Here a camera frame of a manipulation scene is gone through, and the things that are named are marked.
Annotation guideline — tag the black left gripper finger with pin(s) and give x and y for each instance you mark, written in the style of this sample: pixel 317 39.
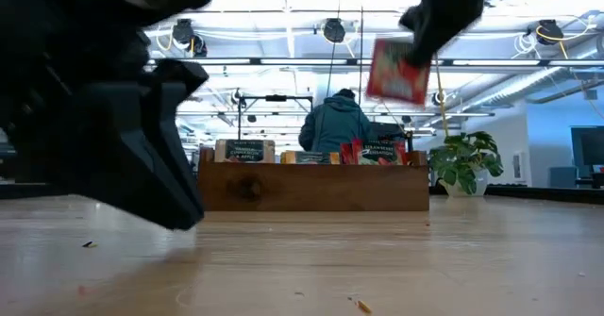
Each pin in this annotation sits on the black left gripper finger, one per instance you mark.
pixel 42 137
pixel 132 165

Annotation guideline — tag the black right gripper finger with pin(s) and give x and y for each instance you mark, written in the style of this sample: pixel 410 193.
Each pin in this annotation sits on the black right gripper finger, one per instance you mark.
pixel 442 42
pixel 422 47

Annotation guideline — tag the packets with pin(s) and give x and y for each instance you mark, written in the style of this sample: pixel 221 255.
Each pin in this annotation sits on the packets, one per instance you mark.
pixel 244 151

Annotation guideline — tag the orange mango tea packet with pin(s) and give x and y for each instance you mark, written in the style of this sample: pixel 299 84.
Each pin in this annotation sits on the orange mango tea packet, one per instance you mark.
pixel 309 157

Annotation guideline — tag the wooden three-slot tea box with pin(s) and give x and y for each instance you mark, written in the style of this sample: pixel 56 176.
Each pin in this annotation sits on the wooden three-slot tea box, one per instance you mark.
pixel 330 188

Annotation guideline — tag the dark screen on stand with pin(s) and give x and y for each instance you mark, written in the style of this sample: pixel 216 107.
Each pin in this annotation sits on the dark screen on stand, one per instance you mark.
pixel 391 129

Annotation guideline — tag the person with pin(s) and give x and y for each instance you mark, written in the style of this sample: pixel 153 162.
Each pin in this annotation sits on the person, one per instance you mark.
pixel 335 122

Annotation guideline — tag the green potted plant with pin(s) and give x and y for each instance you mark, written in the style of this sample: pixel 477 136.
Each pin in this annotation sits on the green potted plant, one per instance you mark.
pixel 460 160

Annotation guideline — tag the dark computer monitor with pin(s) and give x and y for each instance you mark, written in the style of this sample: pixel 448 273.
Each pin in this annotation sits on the dark computer monitor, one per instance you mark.
pixel 590 146

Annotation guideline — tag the grey cabinet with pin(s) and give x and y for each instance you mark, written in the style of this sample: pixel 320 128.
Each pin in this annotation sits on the grey cabinet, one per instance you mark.
pixel 564 177

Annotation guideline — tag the black gantry frame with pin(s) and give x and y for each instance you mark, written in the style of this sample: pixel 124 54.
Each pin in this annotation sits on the black gantry frame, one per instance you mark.
pixel 276 98

